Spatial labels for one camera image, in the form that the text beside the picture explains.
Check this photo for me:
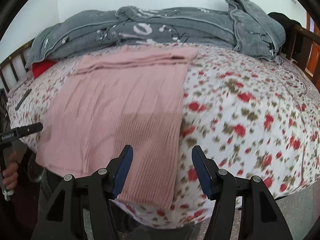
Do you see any red cloth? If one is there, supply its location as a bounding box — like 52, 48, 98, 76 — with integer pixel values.
31, 60, 57, 79

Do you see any wooden bed headboard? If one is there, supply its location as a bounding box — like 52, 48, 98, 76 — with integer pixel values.
1, 39, 34, 94

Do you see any pink knit sweater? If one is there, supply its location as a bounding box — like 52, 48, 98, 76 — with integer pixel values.
36, 46, 198, 209

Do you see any person's left hand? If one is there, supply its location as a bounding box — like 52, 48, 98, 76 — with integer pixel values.
2, 152, 18, 190

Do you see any wooden bed footboard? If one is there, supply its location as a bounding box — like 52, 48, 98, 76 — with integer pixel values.
286, 12, 319, 90

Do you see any black garment on footboard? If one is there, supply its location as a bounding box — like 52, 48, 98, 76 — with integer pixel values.
268, 12, 302, 29

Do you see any floral bed sheet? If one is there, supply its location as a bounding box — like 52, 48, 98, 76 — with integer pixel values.
7, 43, 319, 229

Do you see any dark flat stick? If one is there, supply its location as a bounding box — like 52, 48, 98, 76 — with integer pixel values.
15, 89, 32, 111

